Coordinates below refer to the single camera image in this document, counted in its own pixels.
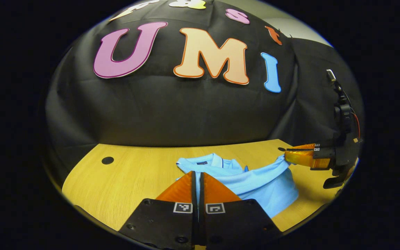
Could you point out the black backdrop cloth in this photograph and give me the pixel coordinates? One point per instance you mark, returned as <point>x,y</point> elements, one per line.
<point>186,111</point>

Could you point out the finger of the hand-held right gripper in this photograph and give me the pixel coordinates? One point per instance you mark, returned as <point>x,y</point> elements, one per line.
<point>304,157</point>

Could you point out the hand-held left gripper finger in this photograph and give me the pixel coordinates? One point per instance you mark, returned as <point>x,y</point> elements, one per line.
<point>202,191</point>
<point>193,191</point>

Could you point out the light blue T-shirt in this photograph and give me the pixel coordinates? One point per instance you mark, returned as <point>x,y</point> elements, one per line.
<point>269,184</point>

